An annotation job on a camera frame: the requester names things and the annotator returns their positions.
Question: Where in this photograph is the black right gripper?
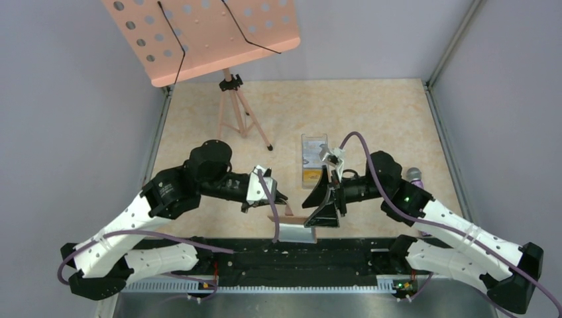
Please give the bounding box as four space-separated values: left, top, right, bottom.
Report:
302 166 388 227

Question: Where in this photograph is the clear plastic card box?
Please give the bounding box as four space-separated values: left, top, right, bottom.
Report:
301 134 328 189

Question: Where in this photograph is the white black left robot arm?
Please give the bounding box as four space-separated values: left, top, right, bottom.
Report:
57 140 288 301

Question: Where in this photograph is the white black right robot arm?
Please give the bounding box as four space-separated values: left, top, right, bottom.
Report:
302 148 543 314

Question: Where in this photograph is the yellow credit card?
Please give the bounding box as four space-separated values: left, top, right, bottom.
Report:
302 169 322 184

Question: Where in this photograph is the silver credit cards stack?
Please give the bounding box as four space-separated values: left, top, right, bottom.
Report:
302 134 327 169

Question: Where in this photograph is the purple glitter microphone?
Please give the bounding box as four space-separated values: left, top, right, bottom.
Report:
405 167 425 189

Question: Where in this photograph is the pink music stand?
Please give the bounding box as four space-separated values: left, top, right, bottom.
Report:
102 1 301 150

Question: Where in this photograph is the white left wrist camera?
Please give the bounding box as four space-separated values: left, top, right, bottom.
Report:
246 165 277 206

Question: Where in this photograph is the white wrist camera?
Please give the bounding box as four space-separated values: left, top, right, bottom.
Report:
246 165 277 206
319 144 345 167

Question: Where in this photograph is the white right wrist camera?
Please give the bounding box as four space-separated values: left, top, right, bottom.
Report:
319 144 345 167

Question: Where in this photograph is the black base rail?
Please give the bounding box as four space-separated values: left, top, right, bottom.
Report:
172 237 412 288

